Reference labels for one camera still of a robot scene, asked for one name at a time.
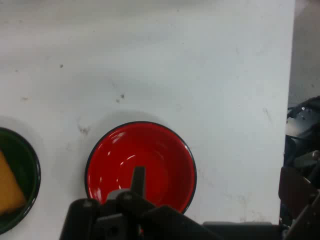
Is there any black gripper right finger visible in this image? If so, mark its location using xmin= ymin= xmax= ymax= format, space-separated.
xmin=138 ymin=166 xmax=216 ymax=240

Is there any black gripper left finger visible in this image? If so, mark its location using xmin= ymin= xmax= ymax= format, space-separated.
xmin=59 ymin=166 xmax=140 ymax=240

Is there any red bowl with black rim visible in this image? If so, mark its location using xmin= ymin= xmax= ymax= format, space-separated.
xmin=84 ymin=121 xmax=198 ymax=216

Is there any brown toast bread slice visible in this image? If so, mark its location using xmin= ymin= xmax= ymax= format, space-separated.
xmin=0 ymin=149 xmax=28 ymax=216

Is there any dark green bowl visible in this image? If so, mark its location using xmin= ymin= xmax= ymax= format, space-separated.
xmin=0 ymin=126 xmax=41 ymax=235

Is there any black camera stand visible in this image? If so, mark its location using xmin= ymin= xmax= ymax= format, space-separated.
xmin=278 ymin=96 xmax=320 ymax=240

